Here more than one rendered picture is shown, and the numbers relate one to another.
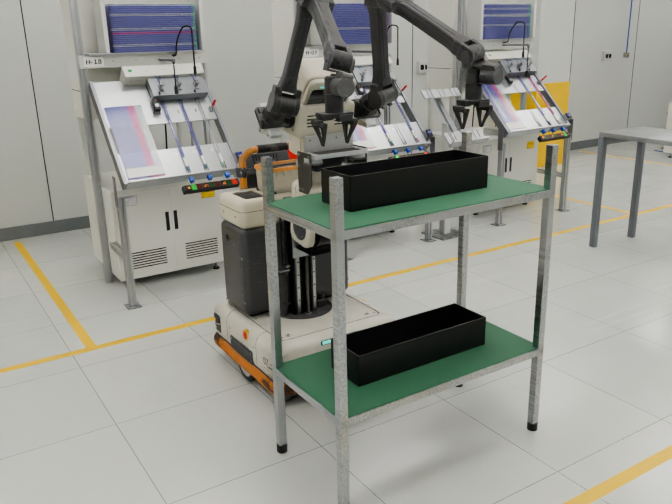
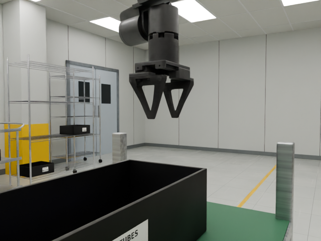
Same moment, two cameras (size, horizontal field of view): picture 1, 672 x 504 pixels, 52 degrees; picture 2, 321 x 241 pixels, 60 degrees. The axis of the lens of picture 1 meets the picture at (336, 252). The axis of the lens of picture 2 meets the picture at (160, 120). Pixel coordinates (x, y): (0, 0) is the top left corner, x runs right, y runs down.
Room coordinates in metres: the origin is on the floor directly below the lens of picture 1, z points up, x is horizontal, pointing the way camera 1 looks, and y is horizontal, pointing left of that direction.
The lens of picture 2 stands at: (2.61, -0.25, 1.17)
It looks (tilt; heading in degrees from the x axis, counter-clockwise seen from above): 2 degrees down; 153
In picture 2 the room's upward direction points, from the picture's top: straight up
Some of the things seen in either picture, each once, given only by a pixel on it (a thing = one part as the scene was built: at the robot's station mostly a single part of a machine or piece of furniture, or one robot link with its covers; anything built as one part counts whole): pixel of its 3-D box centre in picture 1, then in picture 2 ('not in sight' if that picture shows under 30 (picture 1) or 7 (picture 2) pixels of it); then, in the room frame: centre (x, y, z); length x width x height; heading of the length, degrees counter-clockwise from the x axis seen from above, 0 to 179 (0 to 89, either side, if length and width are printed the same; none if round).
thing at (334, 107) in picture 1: (334, 106); (163, 55); (2.14, -0.01, 1.27); 0.10 x 0.07 x 0.07; 121
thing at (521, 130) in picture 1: (498, 131); not in sight; (5.81, -1.38, 0.65); 1.01 x 0.73 x 1.29; 32
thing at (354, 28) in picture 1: (353, 24); not in sight; (5.12, -0.16, 1.52); 0.51 x 0.13 x 0.27; 122
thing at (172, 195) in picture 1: (162, 173); not in sight; (4.28, 1.07, 0.66); 1.01 x 0.73 x 1.31; 32
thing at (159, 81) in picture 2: (343, 128); (155, 93); (2.16, -0.03, 1.19); 0.07 x 0.07 x 0.09; 31
